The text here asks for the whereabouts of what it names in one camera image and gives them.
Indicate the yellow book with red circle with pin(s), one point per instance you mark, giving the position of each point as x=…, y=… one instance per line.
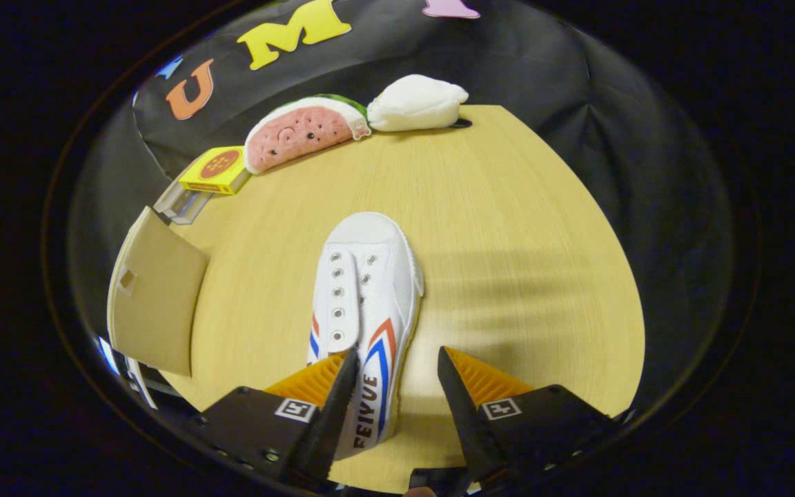
x=217, y=169

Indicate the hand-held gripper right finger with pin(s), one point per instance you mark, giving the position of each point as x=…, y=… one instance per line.
x=463, y=421

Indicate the beige storage box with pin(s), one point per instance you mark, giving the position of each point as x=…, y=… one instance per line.
x=156, y=297

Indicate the white canvas shoe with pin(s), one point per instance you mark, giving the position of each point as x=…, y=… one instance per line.
x=377, y=276

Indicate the white plush toy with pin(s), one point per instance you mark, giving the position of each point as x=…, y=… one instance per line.
x=418, y=103

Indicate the watermelon slice plush toy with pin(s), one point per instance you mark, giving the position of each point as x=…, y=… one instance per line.
x=301, y=134

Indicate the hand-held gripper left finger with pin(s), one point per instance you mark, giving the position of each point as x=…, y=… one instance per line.
x=332, y=428

